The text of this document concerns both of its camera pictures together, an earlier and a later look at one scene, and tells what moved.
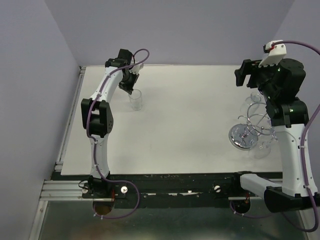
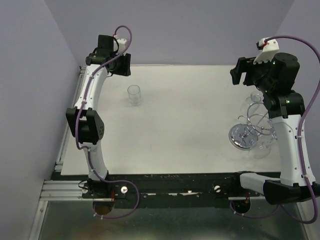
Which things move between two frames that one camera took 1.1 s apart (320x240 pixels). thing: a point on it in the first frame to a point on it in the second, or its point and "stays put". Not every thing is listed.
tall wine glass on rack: [262, 150] stays put
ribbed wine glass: [251, 101] stays put
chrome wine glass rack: [244, 136] stays put
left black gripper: [129, 87] to [125, 70]
